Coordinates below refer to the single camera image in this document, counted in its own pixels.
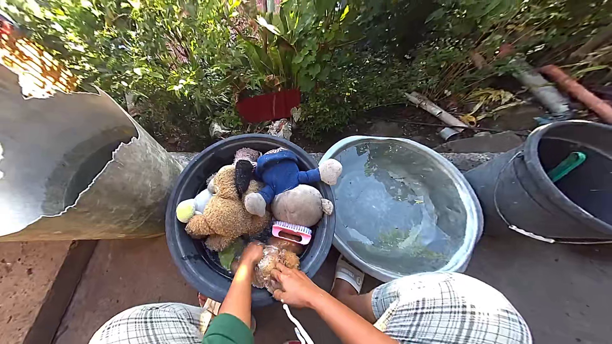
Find person's right hand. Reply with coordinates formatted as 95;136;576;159
271;263;324;309

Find white and yellow-green stuffed toy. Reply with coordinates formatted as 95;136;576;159
175;186;216;224

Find orange slatted basket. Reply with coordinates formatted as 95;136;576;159
0;21;79;99

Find person's left hand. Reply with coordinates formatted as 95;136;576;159
238;241;265;276

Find pink scrub brush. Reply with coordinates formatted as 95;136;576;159
271;220;313;246

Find green cloth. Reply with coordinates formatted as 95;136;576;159
218;238;246;273

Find grey stuffed toy, blue shirt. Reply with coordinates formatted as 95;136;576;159
244;147;343;227

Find dark grey bucket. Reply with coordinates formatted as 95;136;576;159
464;120;612;245

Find white cord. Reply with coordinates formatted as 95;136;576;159
281;302;315;344

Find green bushes and plants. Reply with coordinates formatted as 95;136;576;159
2;0;612;151

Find pinkish grey stuffed toy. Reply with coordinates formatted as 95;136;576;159
233;147;262;167

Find orange-brown pipe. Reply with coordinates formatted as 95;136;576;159
539;64;612;125

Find thick grey pipe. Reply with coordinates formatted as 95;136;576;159
510;58;571;117

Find tan stuffed dog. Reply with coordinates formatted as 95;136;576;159
185;160;272;252

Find light blue tub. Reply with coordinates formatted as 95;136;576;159
319;136;484;283

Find wet light brown stuffed toy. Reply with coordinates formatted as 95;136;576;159
251;245;300;294

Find white plastic pipe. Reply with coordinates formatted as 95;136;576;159
405;91;468;133

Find person's right forearm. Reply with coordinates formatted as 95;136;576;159
309;290;400;344

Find person's legs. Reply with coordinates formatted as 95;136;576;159
88;255;533;344

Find person's left forearm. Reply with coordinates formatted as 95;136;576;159
202;264;254;344

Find large broken-edged drum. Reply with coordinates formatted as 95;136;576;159
0;64;184;242

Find round black tub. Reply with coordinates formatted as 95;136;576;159
165;134;337;308

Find green plastic handle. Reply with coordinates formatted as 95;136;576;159
547;151;587;183

